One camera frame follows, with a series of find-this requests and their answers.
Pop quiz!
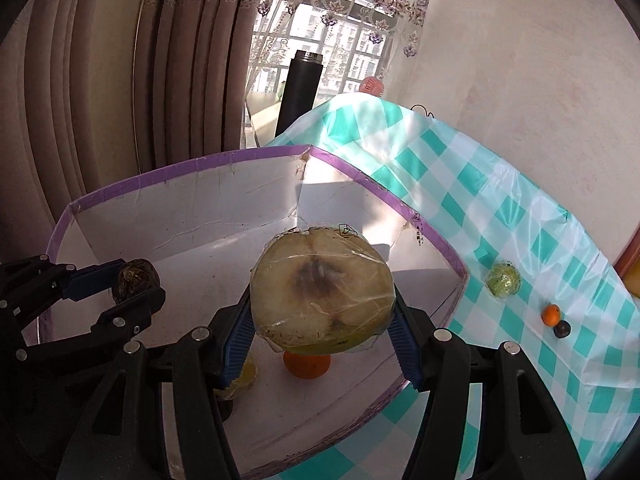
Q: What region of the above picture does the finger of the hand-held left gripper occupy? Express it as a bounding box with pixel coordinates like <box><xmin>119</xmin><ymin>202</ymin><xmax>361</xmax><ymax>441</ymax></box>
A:
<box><xmin>0</xmin><ymin>255</ymin><xmax>128</xmax><ymax>331</ymax></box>
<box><xmin>10</xmin><ymin>287</ymin><xmax>167</xmax><ymax>361</ymax></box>

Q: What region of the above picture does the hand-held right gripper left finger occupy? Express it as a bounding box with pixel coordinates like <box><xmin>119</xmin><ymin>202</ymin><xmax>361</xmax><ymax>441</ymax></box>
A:
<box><xmin>55</xmin><ymin>292</ymin><xmax>258</xmax><ymax>480</ymax></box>

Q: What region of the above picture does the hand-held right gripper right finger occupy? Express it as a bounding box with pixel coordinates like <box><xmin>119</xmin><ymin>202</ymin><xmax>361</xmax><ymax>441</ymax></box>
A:
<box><xmin>387</xmin><ymin>285</ymin><xmax>588</xmax><ymax>480</ymax></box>

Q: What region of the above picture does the yellow-green pear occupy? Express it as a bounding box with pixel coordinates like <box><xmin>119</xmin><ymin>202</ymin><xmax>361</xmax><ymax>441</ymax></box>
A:
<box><xmin>214</xmin><ymin>355</ymin><xmax>260</xmax><ymax>402</ymax></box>
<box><xmin>249</xmin><ymin>226</ymin><xmax>397</xmax><ymax>355</ymax></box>

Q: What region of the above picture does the large orange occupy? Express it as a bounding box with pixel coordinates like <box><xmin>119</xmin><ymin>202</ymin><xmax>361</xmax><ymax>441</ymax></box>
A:
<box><xmin>282</xmin><ymin>351</ymin><xmax>332</xmax><ymax>379</ymax></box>

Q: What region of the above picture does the purple-edged cardboard box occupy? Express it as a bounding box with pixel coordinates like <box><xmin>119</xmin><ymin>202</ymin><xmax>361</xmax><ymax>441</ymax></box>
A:
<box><xmin>37</xmin><ymin>144</ymin><xmax>471</xmax><ymax>473</ymax></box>

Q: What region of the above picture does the green wrapped fruit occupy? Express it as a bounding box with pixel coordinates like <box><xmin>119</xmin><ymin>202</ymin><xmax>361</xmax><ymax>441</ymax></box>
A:
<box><xmin>486</xmin><ymin>261</ymin><xmax>522</xmax><ymax>298</ymax></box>

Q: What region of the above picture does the white windowsill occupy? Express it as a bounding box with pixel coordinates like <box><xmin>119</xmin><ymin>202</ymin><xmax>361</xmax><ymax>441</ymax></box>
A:
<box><xmin>245</xmin><ymin>91</ymin><xmax>286</xmax><ymax>150</ymax></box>

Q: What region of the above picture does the brown pleated curtain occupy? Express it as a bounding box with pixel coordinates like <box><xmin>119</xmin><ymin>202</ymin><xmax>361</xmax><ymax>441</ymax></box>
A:
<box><xmin>0</xmin><ymin>0</ymin><xmax>301</xmax><ymax>231</ymax></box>

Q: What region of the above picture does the yellow object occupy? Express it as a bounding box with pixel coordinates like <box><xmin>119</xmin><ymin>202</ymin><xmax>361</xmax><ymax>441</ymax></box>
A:
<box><xmin>621</xmin><ymin>259</ymin><xmax>640</xmax><ymax>297</ymax></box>

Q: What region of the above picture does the black thermos bottle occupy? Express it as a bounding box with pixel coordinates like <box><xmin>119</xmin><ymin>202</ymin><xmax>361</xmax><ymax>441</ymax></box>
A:
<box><xmin>274</xmin><ymin>50</ymin><xmax>326</xmax><ymax>140</ymax></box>

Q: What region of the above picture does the barred window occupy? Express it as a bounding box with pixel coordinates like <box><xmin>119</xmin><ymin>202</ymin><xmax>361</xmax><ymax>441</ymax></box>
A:
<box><xmin>250</xmin><ymin>0</ymin><xmax>416</xmax><ymax>96</ymax></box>

